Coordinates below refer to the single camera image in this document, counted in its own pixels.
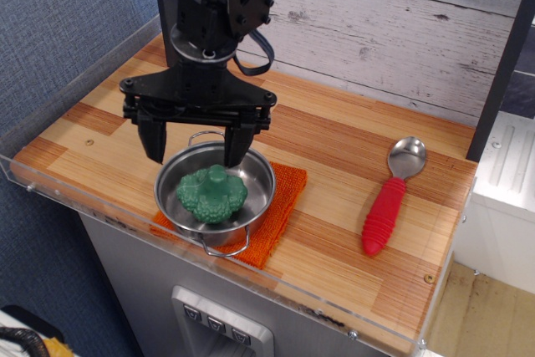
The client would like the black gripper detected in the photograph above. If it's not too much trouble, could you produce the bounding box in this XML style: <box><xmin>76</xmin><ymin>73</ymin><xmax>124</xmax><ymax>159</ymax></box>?
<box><xmin>120</xmin><ymin>62</ymin><xmax>277</xmax><ymax>167</ymax></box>

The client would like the green toy broccoli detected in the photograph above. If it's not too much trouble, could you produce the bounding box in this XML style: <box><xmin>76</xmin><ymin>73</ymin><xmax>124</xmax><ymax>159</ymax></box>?
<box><xmin>176</xmin><ymin>164</ymin><xmax>248</xmax><ymax>224</ymax></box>

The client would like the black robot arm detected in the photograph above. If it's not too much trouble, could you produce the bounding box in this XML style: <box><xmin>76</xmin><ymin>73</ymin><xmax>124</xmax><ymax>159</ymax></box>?
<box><xmin>120</xmin><ymin>0</ymin><xmax>277</xmax><ymax>167</ymax></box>

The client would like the stainless steel pot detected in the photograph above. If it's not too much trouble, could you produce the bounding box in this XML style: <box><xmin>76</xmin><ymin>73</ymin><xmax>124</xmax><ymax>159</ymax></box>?
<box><xmin>154</xmin><ymin>130</ymin><xmax>277</xmax><ymax>258</ymax></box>

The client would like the grey toy fridge cabinet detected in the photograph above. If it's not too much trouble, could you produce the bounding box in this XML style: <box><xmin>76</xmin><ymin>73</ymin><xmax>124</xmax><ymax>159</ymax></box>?
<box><xmin>82</xmin><ymin>215</ymin><xmax>383</xmax><ymax>356</ymax></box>

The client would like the yellow object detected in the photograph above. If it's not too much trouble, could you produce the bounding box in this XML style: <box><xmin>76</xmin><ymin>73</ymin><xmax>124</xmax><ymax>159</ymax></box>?
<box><xmin>43</xmin><ymin>338</ymin><xmax>75</xmax><ymax>357</ymax></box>

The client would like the white toy sink unit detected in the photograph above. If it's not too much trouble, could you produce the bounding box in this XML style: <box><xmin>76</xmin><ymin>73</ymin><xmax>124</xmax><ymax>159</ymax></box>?
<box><xmin>453</xmin><ymin>112</ymin><xmax>534</xmax><ymax>293</ymax></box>

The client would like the black flat wrist cable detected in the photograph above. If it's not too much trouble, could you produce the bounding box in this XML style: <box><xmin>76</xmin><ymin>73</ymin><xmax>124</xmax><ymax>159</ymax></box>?
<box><xmin>232</xmin><ymin>30</ymin><xmax>276</xmax><ymax>77</ymax></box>

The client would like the red handled metal spoon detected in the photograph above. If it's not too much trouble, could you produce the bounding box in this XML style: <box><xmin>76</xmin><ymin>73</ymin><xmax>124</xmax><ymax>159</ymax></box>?
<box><xmin>361</xmin><ymin>136</ymin><xmax>426</xmax><ymax>256</ymax></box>

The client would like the dark right post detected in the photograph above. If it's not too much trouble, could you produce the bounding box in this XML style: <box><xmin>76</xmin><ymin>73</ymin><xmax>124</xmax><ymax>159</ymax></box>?
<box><xmin>466</xmin><ymin>0</ymin><xmax>534</xmax><ymax>162</ymax></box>

